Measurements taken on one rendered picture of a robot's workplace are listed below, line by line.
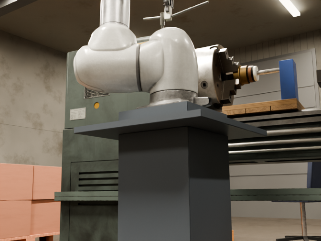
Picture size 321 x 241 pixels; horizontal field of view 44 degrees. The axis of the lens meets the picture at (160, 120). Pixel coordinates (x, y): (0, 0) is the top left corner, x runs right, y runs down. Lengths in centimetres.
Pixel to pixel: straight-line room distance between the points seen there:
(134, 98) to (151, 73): 57
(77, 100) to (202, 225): 107
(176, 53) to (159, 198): 44
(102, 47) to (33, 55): 816
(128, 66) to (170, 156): 32
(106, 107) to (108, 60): 64
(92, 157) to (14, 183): 219
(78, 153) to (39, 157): 721
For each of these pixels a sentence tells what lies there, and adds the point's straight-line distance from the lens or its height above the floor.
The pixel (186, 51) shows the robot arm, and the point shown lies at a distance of 125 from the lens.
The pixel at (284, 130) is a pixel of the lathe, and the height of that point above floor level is 79.
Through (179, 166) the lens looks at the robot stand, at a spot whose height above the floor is 62.
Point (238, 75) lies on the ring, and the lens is 185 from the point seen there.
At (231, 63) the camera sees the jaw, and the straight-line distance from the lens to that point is 186.
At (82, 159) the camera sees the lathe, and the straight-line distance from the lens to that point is 191.
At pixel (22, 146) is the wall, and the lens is 888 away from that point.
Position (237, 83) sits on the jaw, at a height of 103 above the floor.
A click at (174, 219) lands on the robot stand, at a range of 110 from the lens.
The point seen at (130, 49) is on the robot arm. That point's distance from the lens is 126.
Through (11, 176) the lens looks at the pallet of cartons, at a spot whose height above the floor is 72.
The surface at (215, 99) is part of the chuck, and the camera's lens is 179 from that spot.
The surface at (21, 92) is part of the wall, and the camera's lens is 903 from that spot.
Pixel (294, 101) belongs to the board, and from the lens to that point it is 162.
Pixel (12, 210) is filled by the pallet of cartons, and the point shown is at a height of 41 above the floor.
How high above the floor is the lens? 55
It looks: 10 degrees up
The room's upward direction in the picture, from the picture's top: 1 degrees counter-clockwise
